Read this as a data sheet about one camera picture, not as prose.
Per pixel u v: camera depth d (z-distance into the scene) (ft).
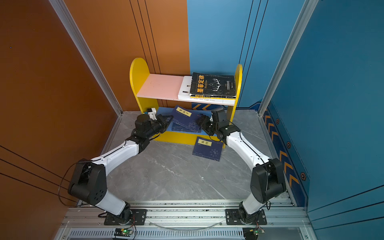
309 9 2.29
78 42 2.64
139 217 2.39
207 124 2.43
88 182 1.47
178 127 2.95
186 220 2.42
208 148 3.21
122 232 2.33
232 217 2.38
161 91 2.43
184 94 2.29
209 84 2.28
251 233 2.33
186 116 2.84
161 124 2.43
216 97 2.18
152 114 2.54
